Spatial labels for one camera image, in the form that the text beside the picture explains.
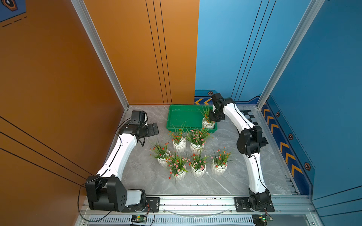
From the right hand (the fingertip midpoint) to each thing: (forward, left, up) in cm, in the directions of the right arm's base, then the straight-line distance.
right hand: (213, 119), depth 100 cm
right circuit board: (-57, -19, -11) cm, 62 cm away
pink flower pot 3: (-36, +13, +5) cm, 38 cm away
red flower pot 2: (-27, +35, +2) cm, 44 cm away
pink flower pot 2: (-37, +23, +6) cm, 45 cm away
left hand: (-15, +40, +9) cm, 44 cm away
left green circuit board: (-58, +43, -11) cm, 73 cm away
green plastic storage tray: (+11, +16, -8) cm, 21 cm away
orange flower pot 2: (-34, +1, +3) cm, 34 cm away
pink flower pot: (-20, +13, +6) cm, 24 cm away
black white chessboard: (+8, -30, -5) cm, 31 cm away
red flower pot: (-18, +24, -1) cm, 30 cm away
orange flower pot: (-5, +5, +2) cm, 8 cm away
